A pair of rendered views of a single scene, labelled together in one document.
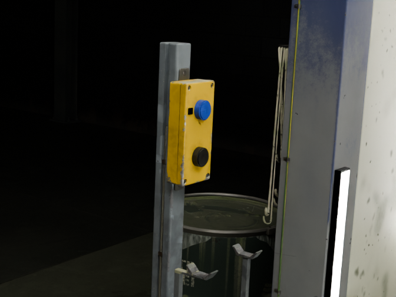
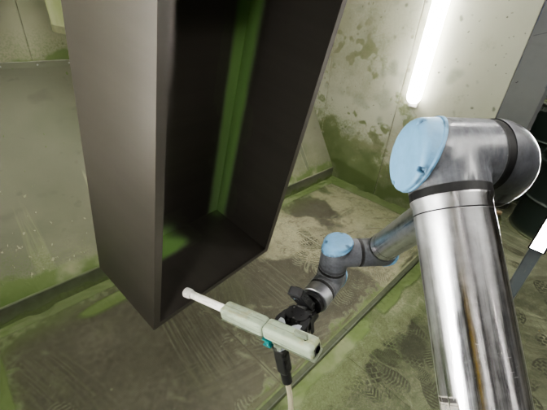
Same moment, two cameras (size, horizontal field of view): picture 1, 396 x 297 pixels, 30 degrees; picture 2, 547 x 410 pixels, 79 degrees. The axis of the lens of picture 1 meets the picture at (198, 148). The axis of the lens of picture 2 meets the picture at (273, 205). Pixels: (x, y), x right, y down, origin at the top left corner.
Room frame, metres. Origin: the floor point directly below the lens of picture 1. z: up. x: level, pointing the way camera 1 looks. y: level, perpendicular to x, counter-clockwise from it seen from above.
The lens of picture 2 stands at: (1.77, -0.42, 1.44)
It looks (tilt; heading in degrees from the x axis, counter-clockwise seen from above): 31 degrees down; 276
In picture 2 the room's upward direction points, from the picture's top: 5 degrees clockwise
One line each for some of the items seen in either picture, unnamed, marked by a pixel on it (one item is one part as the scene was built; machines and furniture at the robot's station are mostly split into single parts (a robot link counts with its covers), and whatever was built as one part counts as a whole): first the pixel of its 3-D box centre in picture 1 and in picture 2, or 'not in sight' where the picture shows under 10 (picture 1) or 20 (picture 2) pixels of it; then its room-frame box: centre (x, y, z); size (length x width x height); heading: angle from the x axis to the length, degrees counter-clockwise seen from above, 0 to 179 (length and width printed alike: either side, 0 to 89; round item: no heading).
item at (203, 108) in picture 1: (202, 109); not in sight; (1.82, -0.01, 1.48); 0.05 x 0.02 x 0.05; 144
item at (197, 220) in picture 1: (221, 214); not in sight; (2.99, -0.11, 0.86); 0.54 x 0.54 x 0.01
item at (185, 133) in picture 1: (190, 131); not in sight; (1.85, 0.02, 1.42); 0.12 x 0.06 x 0.26; 144
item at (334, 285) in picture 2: not in sight; (328, 281); (1.65, -1.26, 0.67); 0.12 x 0.09 x 0.10; 64
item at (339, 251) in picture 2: not in sight; (338, 254); (1.64, -1.26, 0.78); 0.12 x 0.09 x 0.12; 16
